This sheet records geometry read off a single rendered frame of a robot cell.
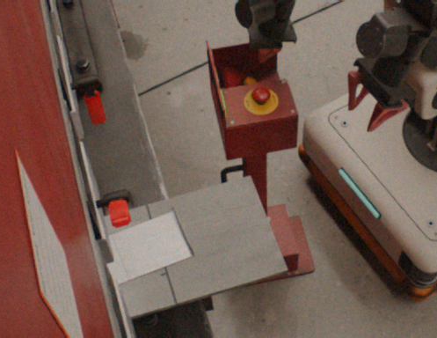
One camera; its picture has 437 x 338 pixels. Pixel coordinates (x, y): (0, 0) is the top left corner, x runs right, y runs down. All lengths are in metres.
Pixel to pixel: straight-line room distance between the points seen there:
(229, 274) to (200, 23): 1.83
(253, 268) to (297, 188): 1.27
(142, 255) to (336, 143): 1.10
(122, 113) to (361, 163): 0.86
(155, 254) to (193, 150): 1.35
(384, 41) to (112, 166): 0.57
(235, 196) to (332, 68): 1.55
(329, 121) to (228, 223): 1.06
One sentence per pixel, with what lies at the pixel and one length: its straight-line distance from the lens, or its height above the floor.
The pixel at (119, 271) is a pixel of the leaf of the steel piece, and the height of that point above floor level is 1.00.
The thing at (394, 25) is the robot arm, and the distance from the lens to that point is 1.13.
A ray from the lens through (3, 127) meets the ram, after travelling 0.37.
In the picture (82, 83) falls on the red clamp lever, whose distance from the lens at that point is 1.04.
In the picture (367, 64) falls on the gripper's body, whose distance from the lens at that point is 1.26.
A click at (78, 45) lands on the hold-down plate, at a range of 1.58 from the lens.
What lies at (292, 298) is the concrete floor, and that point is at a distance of 2.20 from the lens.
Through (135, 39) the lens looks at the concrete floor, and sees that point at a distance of 2.83.
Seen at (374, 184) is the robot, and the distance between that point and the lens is 2.08.
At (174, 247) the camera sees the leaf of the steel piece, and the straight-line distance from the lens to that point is 1.15.
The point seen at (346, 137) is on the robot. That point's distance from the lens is 2.16.
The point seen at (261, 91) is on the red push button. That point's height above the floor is 0.81.
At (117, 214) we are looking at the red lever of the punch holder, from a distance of 0.83.
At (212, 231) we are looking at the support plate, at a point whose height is 1.00.
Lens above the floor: 2.02
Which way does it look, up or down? 54 degrees down
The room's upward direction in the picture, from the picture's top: straight up
